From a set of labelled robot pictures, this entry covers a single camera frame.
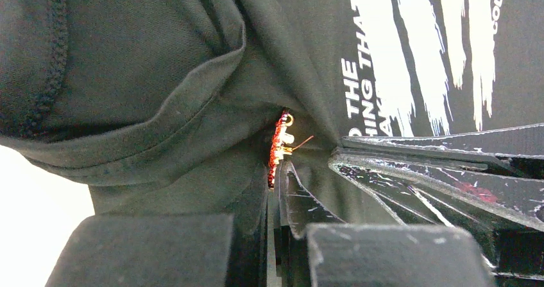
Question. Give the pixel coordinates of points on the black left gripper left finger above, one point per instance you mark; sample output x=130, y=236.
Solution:
x=205, y=228

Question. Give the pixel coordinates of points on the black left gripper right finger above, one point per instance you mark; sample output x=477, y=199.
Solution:
x=317, y=248

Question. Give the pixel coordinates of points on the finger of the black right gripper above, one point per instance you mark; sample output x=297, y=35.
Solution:
x=503, y=214
x=516, y=150

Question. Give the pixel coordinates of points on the red maple leaf brooch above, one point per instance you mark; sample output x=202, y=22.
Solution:
x=281, y=145

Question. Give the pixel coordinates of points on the black printed t-shirt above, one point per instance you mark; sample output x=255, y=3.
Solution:
x=113, y=92

